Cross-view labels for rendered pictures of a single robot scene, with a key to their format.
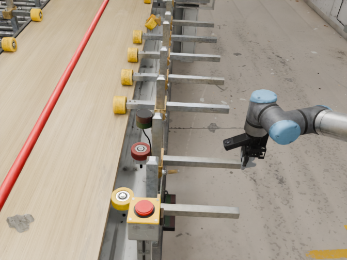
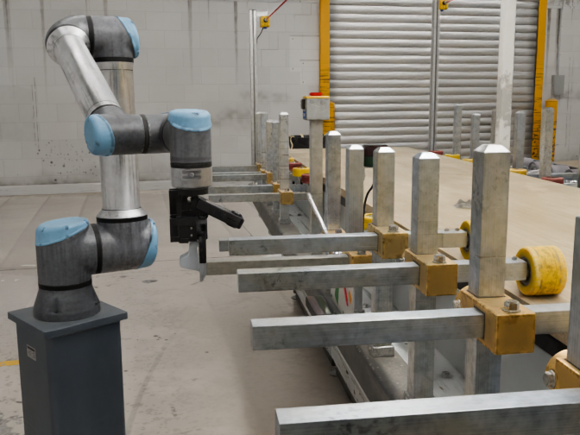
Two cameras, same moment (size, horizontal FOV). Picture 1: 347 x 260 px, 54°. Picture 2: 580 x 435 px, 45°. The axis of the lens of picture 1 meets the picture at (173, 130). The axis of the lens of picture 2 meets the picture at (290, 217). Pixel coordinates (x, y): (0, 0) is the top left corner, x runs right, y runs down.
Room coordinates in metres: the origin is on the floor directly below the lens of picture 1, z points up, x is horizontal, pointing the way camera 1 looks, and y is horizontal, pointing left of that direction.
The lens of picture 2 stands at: (2.59, -0.30, 1.23)
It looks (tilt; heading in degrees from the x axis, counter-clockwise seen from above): 10 degrees down; 173
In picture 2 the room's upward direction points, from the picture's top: straight up
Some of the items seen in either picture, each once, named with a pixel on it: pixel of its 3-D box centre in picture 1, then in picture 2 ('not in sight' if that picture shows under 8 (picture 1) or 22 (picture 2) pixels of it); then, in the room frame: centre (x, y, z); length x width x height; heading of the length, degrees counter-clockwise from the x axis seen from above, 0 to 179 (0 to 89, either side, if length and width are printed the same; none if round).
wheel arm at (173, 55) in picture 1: (176, 55); (451, 322); (1.78, 0.01, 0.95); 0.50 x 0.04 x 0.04; 91
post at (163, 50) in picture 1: (162, 90); (422, 296); (1.49, 0.07, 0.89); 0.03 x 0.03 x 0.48; 1
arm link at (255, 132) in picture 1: (256, 125); (192, 178); (1.04, -0.31, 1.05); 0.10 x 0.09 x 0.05; 1
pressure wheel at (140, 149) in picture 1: (141, 157); not in sight; (1.03, 0.13, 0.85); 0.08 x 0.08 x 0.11
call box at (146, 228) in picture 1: (144, 220); (316, 109); (0.48, 0.05, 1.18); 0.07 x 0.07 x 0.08; 1
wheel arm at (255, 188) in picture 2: not in sight; (256, 189); (-0.47, -0.05, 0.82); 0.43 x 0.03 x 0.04; 91
